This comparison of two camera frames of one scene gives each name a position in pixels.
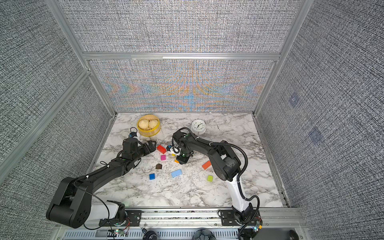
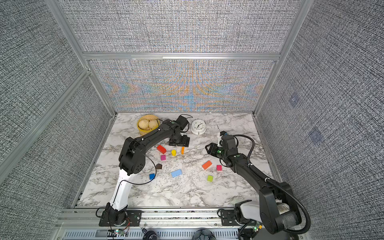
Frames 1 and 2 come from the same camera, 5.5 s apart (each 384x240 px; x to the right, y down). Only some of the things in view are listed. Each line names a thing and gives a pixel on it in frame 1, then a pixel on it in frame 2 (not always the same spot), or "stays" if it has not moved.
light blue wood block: [176, 173] stays
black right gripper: [182, 160] → [212, 149]
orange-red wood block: [206, 165] stays
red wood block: [161, 149] stays
